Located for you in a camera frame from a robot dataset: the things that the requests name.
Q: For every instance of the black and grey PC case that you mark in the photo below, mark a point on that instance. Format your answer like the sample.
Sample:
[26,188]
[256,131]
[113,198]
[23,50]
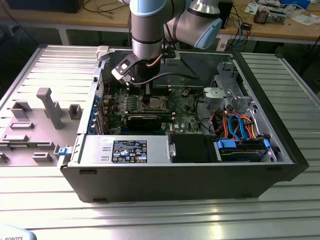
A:
[175,182]

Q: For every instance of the finned CPU cooler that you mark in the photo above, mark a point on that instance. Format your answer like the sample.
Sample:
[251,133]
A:
[261,16]

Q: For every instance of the pale grey wrist camera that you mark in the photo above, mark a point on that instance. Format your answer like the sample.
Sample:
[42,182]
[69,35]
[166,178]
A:
[172,61]

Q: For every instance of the CPU socket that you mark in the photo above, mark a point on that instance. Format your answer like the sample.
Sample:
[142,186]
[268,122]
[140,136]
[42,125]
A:
[143,109]

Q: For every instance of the black graphics card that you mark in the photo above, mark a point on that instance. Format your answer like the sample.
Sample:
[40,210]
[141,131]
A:
[143,123]

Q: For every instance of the green motherboard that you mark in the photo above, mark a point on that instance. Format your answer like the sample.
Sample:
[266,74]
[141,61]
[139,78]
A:
[185,117]

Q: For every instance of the pale grey case latch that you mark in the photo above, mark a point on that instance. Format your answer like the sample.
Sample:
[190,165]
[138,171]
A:
[102,52]

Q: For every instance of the wooden workbench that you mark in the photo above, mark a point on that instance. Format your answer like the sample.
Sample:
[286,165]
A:
[105,21]

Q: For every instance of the white papers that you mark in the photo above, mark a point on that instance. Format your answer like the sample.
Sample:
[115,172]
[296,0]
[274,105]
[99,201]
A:
[303,20]

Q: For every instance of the small metal device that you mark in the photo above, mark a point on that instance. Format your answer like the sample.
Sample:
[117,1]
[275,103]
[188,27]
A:
[277,18]

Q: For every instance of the white paper tag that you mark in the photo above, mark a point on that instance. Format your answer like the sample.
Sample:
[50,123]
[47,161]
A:
[224,45]

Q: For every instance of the black RAM slot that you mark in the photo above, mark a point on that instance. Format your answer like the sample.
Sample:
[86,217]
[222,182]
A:
[162,92]
[162,85]
[162,88]

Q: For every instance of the grey parts rack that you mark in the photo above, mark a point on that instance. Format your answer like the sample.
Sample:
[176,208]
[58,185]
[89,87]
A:
[37,130]

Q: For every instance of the silver power supply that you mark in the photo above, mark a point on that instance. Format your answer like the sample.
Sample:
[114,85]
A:
[95,150]

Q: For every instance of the blue plastic clip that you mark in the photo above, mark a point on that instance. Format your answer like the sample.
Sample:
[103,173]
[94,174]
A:
[63,151]

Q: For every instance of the large black box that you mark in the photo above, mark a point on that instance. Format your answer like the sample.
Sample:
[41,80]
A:
[42,6]

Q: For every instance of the blue box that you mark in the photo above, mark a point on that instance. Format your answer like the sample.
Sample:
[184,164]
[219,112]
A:
[297,3]

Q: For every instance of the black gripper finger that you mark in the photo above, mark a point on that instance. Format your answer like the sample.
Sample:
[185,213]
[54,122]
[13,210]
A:
[148,97]

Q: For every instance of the silver metal drive cage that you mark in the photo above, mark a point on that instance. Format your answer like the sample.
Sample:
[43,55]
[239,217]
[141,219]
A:
[215,95]

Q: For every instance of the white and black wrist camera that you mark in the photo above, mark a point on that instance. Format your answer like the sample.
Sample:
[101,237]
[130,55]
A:
[120,72]

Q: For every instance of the hard disk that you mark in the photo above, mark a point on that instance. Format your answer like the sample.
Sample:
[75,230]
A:
[240,157]

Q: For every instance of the blue disk carrier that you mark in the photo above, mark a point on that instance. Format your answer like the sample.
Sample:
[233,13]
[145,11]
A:
[226,144]

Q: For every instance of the small black box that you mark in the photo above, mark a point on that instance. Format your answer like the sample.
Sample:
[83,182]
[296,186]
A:
[247,26]

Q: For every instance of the round coin battery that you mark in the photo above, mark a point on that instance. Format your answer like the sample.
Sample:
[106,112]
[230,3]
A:
[185,93]

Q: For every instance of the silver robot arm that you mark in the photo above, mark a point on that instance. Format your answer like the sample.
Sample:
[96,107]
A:
[147,32]

